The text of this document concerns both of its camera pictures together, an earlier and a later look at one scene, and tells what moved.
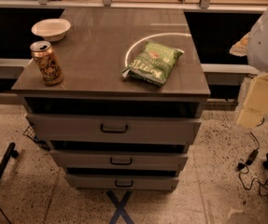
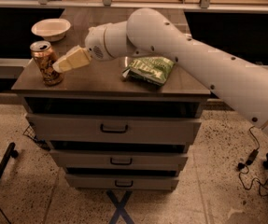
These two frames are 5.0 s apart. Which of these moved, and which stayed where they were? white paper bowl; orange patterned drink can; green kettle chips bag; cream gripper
Moved: cream gripper
Stayed: white paper bowl; green kettle chips bag; orange patterned drink can
